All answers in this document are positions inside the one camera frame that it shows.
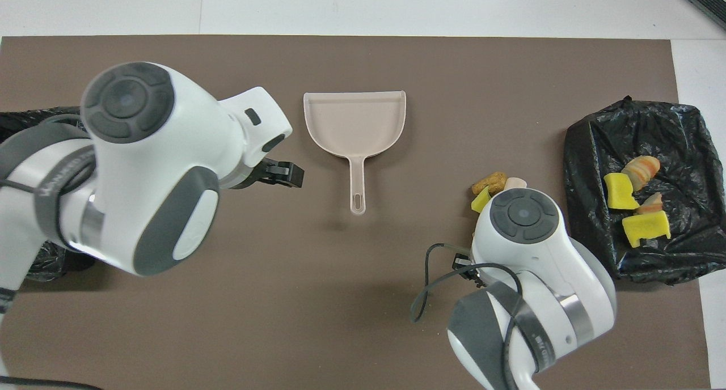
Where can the yellow sponge piece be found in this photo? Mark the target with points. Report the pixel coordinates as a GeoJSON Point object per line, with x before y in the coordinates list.
{"type": "Point", "coordinates": [621, 191]}
{"type": "Point", "coordinates": [646, 227]}

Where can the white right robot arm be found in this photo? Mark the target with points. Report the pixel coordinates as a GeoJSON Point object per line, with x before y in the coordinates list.
{"type": "Point", "coordinates": [539, 265]}

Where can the beige plastic dustpan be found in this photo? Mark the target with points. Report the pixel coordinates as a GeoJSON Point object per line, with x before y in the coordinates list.
{"type": "Point", "coordinates": [354, 123]}

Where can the brown bread nugget toy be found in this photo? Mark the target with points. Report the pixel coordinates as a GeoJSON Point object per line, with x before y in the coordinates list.
{"type": "Point", "coordinates": [490, 182]}

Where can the brown table mat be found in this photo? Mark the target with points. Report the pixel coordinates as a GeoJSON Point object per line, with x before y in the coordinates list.
{"type": "Point", "coordinates": [363, 67]}

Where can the small yellow sponge wedge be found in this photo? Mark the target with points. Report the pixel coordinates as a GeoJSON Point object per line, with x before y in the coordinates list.
{"type": "Point", "coordinates": [481, 202]}

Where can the beige hand brush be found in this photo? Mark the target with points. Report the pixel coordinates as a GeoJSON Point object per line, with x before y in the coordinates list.
{"type": "Point", "coordinates": [515, 183]}

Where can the black bag-lined bin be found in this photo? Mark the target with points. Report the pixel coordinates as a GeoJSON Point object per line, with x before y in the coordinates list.
{"type": "Point", "coordinates": [17, 123]}
{"type": "Point", "coordinates": [595, 152]}

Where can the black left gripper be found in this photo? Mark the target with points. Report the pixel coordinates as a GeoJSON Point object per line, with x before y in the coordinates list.
{"type": "Point", "coordinates": [255, 179]}

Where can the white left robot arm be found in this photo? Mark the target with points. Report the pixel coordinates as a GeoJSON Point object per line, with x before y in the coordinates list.
{"type": "Point", "coordinates": [153, 169]}

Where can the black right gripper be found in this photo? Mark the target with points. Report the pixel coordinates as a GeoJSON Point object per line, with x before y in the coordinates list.
{"type": "Point", "coordinates": [464, 262]}

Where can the striped orange croissant toy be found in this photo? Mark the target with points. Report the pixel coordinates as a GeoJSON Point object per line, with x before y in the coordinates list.
{"type": "Point", "coordinates": [641, 172]}
{"type": "Point", "coordinates": [651, 204]}

